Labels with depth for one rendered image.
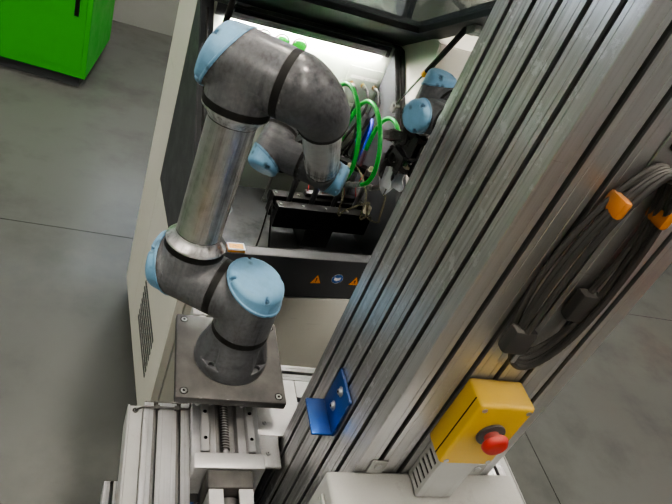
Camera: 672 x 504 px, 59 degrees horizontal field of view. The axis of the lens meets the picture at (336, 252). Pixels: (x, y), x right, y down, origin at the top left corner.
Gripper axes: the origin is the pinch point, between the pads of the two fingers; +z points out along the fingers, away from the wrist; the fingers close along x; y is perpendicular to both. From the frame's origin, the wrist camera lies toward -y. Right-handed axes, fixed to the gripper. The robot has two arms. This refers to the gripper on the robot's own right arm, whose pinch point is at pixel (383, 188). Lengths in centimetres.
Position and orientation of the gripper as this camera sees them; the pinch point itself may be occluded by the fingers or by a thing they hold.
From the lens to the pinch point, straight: 165.5
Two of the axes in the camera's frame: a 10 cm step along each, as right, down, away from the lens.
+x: 8.9, 0.7, 4.5
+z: -3.4, 7.6, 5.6
